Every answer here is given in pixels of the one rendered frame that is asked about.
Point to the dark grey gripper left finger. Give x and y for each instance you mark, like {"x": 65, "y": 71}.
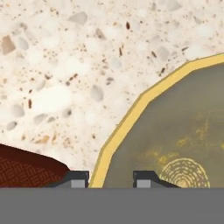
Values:
{"x": 76, "y": 176}

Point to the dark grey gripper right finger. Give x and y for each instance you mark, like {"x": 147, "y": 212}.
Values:
{"x": 145, "y": 175}

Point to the dark red-brown patterned bowl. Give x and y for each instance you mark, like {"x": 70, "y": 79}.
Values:
{"x": 26, "y": 169}

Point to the olive tray with yellow rim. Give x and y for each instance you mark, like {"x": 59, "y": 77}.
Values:
{"x": 175, "y": 122}

